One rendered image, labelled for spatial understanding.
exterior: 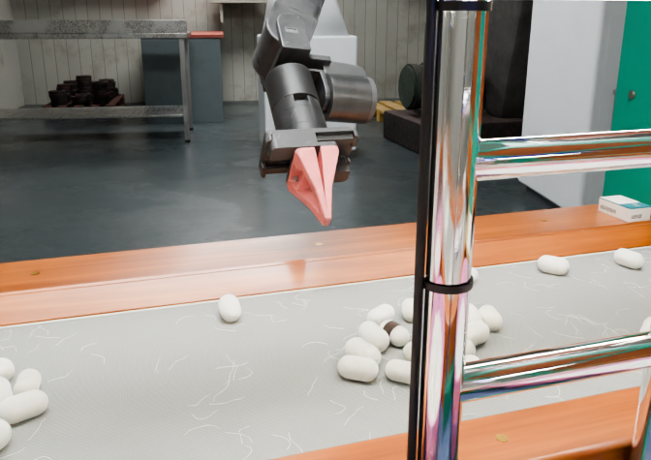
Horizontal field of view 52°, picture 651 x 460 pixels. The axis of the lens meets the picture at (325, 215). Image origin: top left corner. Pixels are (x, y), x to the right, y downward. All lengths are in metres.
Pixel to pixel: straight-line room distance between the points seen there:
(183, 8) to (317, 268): 7.88
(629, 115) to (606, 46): 2.31
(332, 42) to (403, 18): 4.02
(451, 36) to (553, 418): 0.29
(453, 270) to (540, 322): 0.37
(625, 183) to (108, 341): 0.75
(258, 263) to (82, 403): 0.26
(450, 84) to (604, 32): 3.05
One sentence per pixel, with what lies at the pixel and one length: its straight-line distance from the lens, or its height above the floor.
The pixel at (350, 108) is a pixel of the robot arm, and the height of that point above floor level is 0.92.
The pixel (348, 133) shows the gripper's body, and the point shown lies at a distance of 0.72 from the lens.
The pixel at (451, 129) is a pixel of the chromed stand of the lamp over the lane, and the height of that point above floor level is 0.98.
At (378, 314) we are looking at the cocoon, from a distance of 0.63.
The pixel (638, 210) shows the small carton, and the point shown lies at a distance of 0.97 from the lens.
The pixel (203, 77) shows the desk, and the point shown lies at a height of 0.44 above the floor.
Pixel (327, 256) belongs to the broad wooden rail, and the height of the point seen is 0.77.
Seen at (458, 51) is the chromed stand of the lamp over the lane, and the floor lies 1.01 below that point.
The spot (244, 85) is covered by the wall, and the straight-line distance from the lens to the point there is 8.58.
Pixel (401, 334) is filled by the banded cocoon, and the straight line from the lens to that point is 0.60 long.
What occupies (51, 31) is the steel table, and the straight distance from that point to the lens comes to 5.81.
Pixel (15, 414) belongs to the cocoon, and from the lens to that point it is 0.54.
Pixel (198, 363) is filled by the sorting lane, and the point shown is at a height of 0.74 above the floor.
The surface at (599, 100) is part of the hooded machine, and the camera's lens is 3.37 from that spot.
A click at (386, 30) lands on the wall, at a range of 8.79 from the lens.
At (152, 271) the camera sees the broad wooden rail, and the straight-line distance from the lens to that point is 0.73.
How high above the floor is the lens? 1.03
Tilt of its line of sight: 17 degrees down
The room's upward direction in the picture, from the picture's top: straight up
